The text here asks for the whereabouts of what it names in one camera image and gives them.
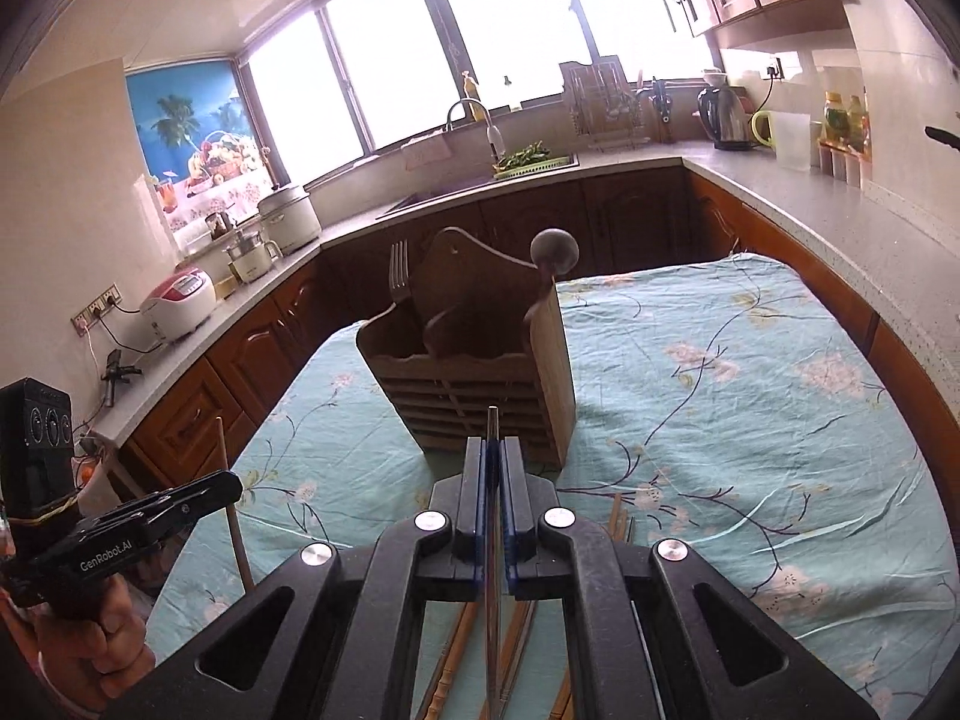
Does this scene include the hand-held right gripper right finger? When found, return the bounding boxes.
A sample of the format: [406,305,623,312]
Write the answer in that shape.
[499,438,880,720]

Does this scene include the large white cooker pot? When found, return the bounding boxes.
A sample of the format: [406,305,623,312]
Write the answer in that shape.
[257,184,323,256]

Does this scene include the wooden utensil holder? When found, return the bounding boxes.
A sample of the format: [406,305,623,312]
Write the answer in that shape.
[355,227,578,470]

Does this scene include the wooden spoon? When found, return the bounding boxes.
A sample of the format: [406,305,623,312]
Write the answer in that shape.
[529,227,581,290]

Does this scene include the green vegetable basket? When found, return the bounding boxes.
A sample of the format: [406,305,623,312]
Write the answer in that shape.
[491,141,575,181]

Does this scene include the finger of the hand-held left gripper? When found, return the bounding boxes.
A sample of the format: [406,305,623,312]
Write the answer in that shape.
[144,469,245,542]

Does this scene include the kitchen faucet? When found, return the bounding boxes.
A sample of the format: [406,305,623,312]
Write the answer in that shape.
[446,97,503,167]

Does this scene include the dish rack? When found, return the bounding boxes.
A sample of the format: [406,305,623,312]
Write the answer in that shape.
[559,56,653,155]

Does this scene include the speckled kitchen countertop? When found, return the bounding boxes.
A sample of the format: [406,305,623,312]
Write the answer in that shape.
[90,144,960,451]

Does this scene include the spice jar set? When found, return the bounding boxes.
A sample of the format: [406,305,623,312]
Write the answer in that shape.
[817,142,865,185]

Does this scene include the yellow dish soap bottle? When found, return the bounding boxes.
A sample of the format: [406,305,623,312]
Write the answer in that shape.
[461,71,488,125]

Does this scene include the beach wall poster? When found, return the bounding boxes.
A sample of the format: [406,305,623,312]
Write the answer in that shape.
[126,60,271,235]

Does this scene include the yellow lid jar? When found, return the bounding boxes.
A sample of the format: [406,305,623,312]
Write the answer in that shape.
[823,91,850,145]

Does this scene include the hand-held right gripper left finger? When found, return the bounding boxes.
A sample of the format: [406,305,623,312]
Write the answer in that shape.
[97,436,490,720]

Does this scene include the wooden base cabinets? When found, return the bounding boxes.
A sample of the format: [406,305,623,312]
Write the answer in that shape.
[120,165,960,563]

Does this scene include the kitchen sink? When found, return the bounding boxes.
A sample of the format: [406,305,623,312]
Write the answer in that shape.
[375,154,582,220]

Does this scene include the red white rice cooker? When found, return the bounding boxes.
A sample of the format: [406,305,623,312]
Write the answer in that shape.
[139,268,218,346]

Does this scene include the small black tripod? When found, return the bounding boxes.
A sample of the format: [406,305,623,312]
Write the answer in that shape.
[101,349,143,406]

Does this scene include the metal fork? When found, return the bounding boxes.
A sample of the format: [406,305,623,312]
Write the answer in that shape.
[388,240,414,310]

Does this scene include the wall power socket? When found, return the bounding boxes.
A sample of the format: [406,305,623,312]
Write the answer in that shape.
[71,283,122,335]

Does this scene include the notched bamboo chopstick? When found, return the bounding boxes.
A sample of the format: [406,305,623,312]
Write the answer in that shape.
[418,600,481,720]

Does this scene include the steel electric kettle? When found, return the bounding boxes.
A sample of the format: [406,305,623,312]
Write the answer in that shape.
[696,82,757,152]

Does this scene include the white plastic jug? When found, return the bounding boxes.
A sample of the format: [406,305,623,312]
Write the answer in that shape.
[751,109,812,170]

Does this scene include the teal floral tablecloth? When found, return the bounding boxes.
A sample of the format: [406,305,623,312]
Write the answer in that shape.
[146,251,942,720]

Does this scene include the wooden chopstick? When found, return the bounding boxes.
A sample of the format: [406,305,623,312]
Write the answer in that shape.
[215,418,255,590]
[550,502,626,720]
[497,604,538,691]

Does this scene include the person's left hand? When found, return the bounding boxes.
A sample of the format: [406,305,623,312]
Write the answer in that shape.
[34,581,158,720]

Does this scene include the yellow lid bottle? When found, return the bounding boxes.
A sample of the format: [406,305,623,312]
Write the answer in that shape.
[847,95,872,152]

